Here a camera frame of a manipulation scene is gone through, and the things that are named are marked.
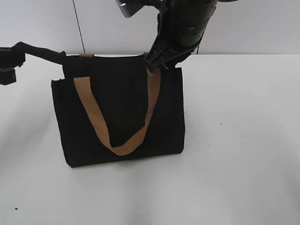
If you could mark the tan bag handle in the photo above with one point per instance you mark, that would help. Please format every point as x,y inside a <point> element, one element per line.
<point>91,55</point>
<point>83,88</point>

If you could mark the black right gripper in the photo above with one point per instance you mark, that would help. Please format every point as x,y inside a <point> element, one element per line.
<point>168,51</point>

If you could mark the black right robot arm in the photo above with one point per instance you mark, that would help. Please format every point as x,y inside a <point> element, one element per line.
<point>180,28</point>

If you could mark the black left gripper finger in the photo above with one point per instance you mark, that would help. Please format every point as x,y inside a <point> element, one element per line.
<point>11,58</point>
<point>7,76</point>

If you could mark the black canvas tote bag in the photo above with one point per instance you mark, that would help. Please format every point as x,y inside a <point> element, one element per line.
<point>119,85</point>

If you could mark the tan front bag handle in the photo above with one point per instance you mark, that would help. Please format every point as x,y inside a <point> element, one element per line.
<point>83,88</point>

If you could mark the tan rear bag handle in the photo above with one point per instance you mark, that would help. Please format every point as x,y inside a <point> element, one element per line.
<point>91,55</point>

